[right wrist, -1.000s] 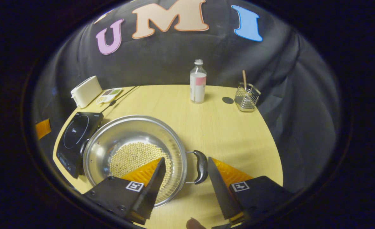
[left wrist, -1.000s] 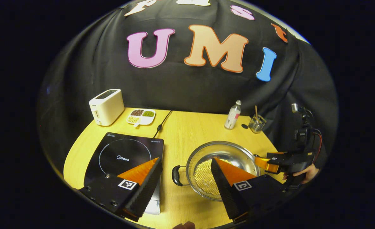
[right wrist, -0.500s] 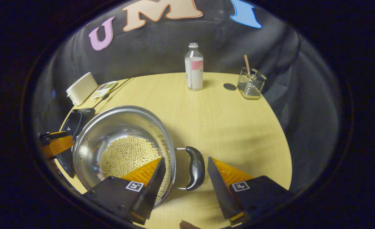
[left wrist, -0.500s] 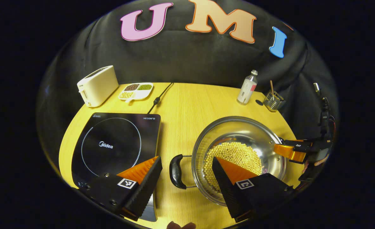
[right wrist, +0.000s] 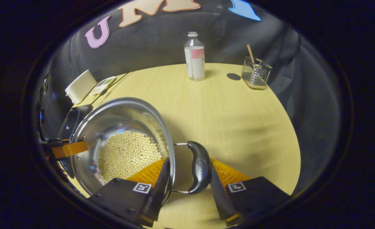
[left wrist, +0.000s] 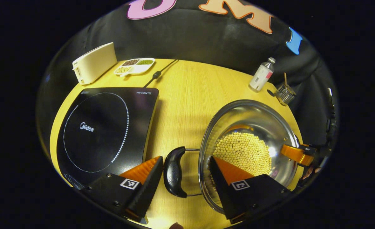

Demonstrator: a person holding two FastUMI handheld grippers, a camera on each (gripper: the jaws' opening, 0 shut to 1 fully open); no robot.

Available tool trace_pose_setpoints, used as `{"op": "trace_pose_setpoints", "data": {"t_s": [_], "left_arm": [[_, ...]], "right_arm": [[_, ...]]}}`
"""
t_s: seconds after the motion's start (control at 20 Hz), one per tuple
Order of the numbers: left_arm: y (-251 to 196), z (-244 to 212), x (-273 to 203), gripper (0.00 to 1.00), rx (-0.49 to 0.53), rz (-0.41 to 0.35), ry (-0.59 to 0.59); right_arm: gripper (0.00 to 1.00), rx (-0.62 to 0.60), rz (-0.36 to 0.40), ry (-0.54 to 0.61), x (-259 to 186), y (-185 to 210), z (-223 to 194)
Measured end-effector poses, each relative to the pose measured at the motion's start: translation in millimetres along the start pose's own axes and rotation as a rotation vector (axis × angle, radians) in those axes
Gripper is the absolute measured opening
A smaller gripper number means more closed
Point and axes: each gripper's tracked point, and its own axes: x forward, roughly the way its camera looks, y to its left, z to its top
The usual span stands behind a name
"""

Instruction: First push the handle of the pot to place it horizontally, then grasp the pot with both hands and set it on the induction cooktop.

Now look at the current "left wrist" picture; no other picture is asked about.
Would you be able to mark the glass jar with wooden stick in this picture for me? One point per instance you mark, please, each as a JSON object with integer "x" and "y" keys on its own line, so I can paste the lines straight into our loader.
{"x": 285, "y": 93}

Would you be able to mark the black induction cooktop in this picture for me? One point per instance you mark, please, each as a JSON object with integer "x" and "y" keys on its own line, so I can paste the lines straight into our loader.
{"x": 95, "y": 127}

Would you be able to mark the small black disc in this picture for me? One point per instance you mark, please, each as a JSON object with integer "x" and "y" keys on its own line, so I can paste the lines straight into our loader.
{"x": 270, "y": 93}

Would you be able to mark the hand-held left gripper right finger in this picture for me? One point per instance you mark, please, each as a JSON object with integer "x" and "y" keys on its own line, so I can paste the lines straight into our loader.
{"x": 221, "y": 187}

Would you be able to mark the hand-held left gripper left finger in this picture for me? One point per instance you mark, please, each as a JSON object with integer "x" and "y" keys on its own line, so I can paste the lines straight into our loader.
{"x": 149, "y": 187}

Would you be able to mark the small white-labelled bottle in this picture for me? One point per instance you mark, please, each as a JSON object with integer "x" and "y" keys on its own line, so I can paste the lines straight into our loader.
{"x": 261, "y": 76}

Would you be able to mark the white divided dish of beans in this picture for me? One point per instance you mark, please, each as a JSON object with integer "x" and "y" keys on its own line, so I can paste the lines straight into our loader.
{"x": 136, "y": 67}

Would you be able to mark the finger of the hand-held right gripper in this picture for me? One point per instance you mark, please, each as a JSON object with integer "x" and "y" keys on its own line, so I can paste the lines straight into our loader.
{"x": 294, "y": 153}

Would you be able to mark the cream white toaster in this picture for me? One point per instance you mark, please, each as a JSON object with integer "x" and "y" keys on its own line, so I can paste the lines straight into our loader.
{"x": 93, "y": 63}

